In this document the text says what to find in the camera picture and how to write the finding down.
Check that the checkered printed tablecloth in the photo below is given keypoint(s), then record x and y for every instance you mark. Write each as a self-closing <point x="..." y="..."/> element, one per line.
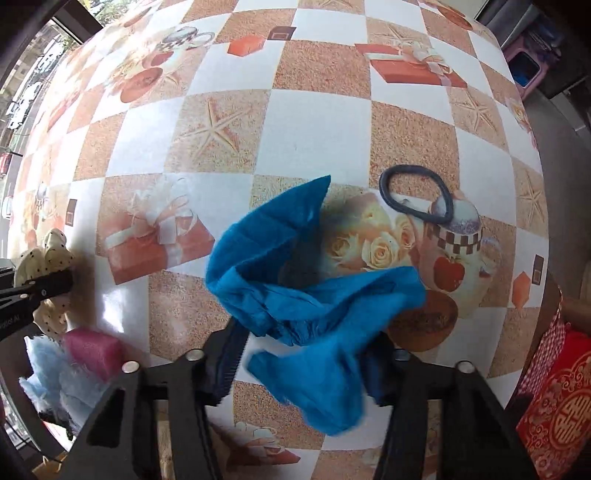
<point x="323" y="115"/>

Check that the cream polka dot scrunchie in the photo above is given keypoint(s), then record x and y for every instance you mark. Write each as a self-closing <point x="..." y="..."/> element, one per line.
<point x="51" y="251"/>

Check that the blue shoe cover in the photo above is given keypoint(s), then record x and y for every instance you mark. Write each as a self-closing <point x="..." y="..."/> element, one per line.
<point x="286" y="277"/>

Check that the pink plastic stool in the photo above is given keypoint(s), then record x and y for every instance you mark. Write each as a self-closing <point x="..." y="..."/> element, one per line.
<point x="526" y="69"/>

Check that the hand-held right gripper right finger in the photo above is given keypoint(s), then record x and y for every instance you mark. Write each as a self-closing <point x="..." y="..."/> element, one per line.
<point x="381" y="378"/>

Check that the red embroidered cushion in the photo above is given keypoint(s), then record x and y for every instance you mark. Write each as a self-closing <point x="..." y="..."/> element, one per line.
<point x="558" y="415"/>

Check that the red checked cloth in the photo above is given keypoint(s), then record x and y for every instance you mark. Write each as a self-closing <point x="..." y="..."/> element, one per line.
<point x="545" y="350"/>

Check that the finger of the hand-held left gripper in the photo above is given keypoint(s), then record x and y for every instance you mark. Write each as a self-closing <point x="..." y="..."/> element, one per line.
<point x="46" y="284"/>

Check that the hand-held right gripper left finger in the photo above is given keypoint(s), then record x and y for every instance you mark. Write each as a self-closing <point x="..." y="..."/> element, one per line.
<point x="228" y="364"/>

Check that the light blue fluffy scrunchie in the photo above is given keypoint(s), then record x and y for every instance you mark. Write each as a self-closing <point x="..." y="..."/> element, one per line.
<point x="60" y="383"/>

